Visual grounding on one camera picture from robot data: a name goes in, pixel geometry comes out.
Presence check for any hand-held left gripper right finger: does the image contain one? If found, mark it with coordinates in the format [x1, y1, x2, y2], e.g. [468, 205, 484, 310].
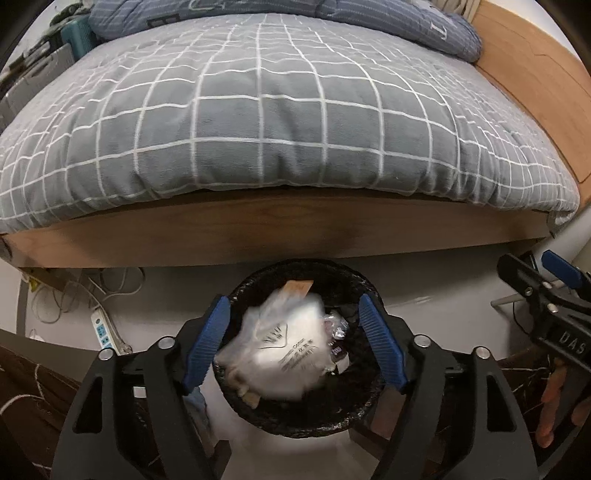
[359, 294, 541, 480]

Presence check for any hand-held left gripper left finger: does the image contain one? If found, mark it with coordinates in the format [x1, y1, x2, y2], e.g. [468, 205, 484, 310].
[52, 295, 230, 480]

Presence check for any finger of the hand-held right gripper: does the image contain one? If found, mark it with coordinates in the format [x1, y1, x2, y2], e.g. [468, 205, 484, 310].
[498, 254, 561, 317]
[541, 250, 591, 289]

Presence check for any white face mask packet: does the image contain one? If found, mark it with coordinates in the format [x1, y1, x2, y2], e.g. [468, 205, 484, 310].
[215, 291, 340, 402]

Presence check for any black waste bin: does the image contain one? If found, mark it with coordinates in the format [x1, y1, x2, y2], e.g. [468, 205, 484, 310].
[213, 259, 393, 438]

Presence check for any person's right hand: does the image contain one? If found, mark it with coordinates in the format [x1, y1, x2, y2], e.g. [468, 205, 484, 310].
[537, 359, 591, 448]

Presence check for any blue cloth item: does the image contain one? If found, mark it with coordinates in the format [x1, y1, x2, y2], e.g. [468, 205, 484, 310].
[185, 387, 211, 432]

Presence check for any tan cardboard piece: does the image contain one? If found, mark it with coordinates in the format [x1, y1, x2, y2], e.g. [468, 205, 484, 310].
[284, 279, 315, 301]

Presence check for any white power strip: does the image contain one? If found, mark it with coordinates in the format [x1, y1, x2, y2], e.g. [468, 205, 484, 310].
[90, 308, 124, 355]

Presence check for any dark brown patterned cloth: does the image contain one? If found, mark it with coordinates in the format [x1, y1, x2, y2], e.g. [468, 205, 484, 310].
[0, 344, 591, 480]

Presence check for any blue striped quilt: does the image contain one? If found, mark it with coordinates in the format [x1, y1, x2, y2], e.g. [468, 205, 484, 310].
[88, 0, 483, 63]

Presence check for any beige curtain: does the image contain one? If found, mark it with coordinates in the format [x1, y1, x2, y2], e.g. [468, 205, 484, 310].
[436, 0, 481, 21]

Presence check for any grey suitcase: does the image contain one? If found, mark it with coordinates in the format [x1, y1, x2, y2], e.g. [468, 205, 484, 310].
[0, 44, 77, 134]

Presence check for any teal suitcase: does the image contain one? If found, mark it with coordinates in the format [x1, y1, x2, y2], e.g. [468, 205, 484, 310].
[60, 16, 100, 61]

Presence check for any white cable bundle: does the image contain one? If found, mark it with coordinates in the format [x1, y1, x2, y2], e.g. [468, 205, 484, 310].
[23, 267, 146, 324]

